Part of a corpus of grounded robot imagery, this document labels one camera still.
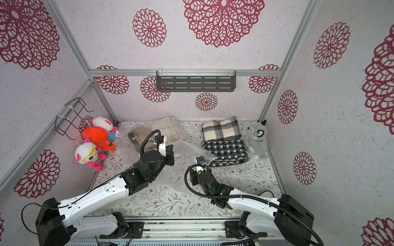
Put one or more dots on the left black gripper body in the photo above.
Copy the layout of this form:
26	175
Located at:
167	160

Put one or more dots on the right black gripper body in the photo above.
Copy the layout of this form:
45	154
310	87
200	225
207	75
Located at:
196	177

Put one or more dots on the black white houndstooth scarf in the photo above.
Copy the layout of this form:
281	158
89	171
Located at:
227	153

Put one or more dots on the clear plastic vacuum bag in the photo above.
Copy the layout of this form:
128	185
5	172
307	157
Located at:
185	153

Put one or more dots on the grey cream plaid scarf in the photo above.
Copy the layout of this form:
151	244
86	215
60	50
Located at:
222	130

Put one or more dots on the cream fringed scarf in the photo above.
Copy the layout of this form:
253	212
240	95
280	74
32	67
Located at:
170	128

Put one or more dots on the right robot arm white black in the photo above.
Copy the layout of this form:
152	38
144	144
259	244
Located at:
283	216

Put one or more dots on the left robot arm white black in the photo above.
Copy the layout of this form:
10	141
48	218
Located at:
56	222

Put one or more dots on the brown beige scarf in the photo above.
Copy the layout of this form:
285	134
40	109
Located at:
138	135

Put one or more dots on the white plush with yellow glasses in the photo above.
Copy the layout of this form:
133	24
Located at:
89	154

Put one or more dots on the red octopus plush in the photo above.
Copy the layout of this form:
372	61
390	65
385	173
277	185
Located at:
99	137

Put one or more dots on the grey plush toy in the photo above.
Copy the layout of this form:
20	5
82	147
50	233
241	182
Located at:
256	142

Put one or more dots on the white pink plush top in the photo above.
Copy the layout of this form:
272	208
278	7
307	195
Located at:
103	123

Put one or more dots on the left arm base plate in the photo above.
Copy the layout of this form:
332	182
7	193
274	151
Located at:
129	230

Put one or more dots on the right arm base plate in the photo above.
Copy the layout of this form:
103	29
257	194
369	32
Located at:
234	230

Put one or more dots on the black wire basket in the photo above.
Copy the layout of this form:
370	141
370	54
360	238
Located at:
64	122

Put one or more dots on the grey metal wall shelf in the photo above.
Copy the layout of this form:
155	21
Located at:
202	82

